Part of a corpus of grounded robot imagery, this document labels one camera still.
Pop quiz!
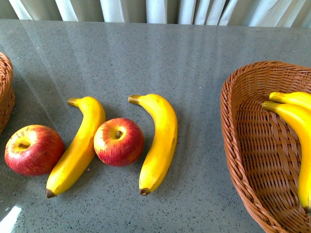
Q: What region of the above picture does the front banana in basket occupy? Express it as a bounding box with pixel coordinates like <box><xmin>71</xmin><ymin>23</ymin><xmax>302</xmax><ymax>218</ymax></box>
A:
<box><xmin>262</xmin><ymin>101</ymin><xmax>311</xmax><ymax>215</ymax></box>

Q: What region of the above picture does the yellow banana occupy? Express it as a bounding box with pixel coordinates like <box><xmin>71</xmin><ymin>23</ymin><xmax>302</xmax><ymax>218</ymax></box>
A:
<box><xmin>46</xmin><ymin>97</ymin><xmax>106</xmax><ymax>198</ymax></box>
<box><xmin>128</xmin><ymin>94</ymin><xmax>178</xmax><ymax>196</ymax></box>

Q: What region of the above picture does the rear banana in basket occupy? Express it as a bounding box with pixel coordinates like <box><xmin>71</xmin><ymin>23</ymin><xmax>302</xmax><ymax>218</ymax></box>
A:
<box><xmin>269</xmin><ymin>92</ymin><xmax>311</xmax><ymax>110</ymax></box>

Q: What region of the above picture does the right wicker basket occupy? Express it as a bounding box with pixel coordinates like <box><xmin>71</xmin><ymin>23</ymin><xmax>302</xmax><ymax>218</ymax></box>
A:
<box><xmin>220</xmin><ymin>61</ymin><xmax>311</xmax><ymax>233</ymax></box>

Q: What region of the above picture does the left wicker basket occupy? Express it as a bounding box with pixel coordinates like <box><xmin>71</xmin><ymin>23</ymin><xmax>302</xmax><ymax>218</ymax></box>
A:
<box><xmin>0</xmin><ymin>52</ymin><xmax>16</xmax><ymax>133</ymax></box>

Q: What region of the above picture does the wicker basket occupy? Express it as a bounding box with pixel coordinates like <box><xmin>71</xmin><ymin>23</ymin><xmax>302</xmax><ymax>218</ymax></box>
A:
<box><xmin>220</xmin><ymin>61</ymin><xmax>311</xmax><ymax>233</ymax></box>
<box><xmin>0</xmin><ymin>52</ymin><xmax>16</xmax><ymax>133</ymax></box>

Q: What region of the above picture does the red apple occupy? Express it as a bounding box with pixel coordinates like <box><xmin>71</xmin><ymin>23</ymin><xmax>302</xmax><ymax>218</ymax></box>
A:
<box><xmin>4</xmin><ymin>125</ymin><xmax>65</xmax><ymax>176</ymax></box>
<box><xmin>94</xmin><ymin>118</ymin><xmax>144</xmax><ymax>166</ymax></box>

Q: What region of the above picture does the white pleated curtain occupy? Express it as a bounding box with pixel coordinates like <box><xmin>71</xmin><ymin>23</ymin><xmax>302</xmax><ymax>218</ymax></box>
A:
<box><xmin>0</xmin><ymin>0</ymin><xmax>311</xmax><ymax>28</ymax></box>

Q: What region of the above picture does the banana in basket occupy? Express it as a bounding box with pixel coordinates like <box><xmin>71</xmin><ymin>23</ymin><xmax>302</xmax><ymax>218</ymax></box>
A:
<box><xmin>262</xmin><ymin>101</ymin><xmax>311</xmax><ymax>215</ymax></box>
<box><xmin>269</xmin><ymin>92</ymin><xmax>311</xmax><ymax>110</ymax></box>

